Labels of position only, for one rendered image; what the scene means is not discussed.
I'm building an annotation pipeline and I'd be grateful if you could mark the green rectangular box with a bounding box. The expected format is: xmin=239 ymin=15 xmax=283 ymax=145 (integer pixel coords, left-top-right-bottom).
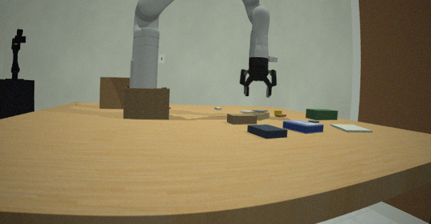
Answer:
xmin=306 ymin=109 xmax=338 ymax=120

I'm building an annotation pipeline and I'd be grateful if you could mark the blue flat box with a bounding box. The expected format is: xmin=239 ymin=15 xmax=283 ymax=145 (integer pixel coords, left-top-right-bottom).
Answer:
xmin=283 ymin=120 xmax=324 ymax=134

